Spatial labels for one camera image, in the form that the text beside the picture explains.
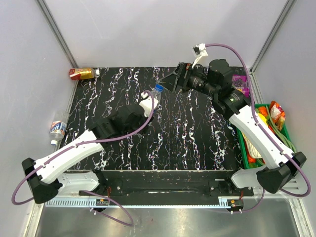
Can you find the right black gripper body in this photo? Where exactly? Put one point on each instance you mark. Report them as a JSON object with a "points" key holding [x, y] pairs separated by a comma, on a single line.
{"points": [[183, 72]]}

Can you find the blue bottle cap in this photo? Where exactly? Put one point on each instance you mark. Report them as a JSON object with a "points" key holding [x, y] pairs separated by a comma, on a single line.
{"points": [[158, 87]]}

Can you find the Pepsi plastic bottle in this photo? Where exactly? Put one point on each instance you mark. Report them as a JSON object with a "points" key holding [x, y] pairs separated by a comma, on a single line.
{"points": [[157, 98]]}

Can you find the clear water bottle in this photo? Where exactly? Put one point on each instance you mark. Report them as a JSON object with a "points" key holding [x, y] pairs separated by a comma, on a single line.
{"points": [[58, 127]]}

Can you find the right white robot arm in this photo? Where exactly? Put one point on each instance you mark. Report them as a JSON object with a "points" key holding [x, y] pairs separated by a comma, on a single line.
{"points": [[281, 163]]}

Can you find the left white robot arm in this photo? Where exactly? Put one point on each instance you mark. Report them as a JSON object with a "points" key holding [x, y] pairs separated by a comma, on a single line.
{"points": [[44, 175]]}

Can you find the purple snack bag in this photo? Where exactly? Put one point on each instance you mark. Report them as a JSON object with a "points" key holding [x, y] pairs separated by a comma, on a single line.
{"points": [[240, 83]]}

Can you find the orange snack bag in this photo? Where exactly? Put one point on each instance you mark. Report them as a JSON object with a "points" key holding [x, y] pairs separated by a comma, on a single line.
{"points": [[277, 114]]}

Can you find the green plastic basket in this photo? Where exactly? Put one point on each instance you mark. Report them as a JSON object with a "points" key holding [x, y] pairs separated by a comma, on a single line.
{"points": [[272, 150]]}

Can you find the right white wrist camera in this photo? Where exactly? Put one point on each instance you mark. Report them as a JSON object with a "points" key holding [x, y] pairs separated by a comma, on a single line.
{"points": [[199, 52]]}

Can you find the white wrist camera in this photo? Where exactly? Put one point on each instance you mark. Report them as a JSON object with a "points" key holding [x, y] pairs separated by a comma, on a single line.
{"points": [[199, 52], [146, 103]]}

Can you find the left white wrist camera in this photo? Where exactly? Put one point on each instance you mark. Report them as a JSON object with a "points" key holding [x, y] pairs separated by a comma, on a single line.
{"points": [[146, 103]]}

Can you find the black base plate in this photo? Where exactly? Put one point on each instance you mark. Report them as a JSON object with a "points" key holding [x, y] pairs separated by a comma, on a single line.
{"points": [[212, 183]]}

